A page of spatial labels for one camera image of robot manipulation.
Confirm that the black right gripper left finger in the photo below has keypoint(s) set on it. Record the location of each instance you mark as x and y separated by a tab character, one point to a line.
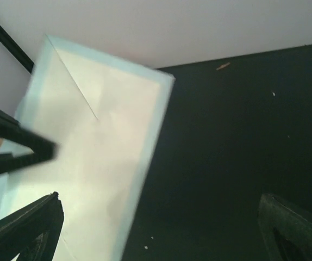
32	232

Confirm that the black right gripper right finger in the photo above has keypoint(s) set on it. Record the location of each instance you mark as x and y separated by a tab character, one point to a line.
286	229

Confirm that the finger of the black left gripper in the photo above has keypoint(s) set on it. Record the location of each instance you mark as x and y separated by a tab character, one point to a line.
9	162
10	129

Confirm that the light blue paper bag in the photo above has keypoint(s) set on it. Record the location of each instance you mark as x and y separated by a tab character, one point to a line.
104	114

